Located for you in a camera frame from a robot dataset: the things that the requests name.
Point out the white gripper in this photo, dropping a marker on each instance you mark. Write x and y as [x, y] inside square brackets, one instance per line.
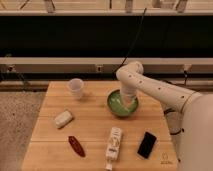
[128, 96]

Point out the green ceramic bowl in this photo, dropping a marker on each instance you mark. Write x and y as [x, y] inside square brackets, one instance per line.
[120, 107]

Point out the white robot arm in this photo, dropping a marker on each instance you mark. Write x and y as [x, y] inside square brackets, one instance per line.
[196, 140]

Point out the black smartphone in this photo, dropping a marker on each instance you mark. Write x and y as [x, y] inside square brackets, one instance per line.
[146, 145]

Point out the clear plastic cup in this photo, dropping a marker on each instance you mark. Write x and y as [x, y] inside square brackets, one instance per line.
[75, 86]

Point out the white lotion tube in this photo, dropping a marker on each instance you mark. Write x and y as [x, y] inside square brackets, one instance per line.
[113, 146]

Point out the white soap bar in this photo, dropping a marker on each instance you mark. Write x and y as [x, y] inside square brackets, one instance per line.
[63, 119]

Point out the dark red chili pepper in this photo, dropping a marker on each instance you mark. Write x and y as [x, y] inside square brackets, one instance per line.
[76, 146]

